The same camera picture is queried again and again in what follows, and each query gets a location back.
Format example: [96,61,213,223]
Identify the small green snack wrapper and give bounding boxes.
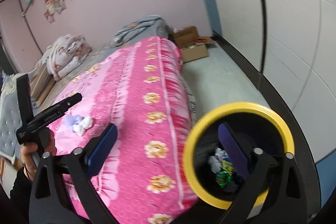
[216,160,235,188]

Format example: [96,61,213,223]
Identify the black sleeved left forearm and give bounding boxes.
[10,166,33,222]

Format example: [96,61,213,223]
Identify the yellow rimmed black trash bin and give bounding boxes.
[183,102,295,210]

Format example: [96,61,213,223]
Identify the person's left hand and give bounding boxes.
[20,131,58,183]

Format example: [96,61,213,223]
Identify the white crumpled paper in bin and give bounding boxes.
[208,147,231,174]

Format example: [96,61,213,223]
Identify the grey tufted headboard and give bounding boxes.
[0,73,24,164]

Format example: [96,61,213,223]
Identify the brown striped pillow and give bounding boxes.
[29,63,55,107]

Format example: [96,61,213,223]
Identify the folded white floral comforter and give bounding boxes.
[42,34,92,81]

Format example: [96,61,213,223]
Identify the pink floral quilt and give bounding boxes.
[50,36,197,223]

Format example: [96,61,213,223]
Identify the grey patterned bed sheet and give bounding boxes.
[31,43,121,111]

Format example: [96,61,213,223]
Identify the open cardboard box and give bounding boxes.
[171,26,215,63]

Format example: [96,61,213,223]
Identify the grey floral blanket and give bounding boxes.
[111,15,173,47]

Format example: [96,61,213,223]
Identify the white wardrobe doors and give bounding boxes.
[208,0,335,163]

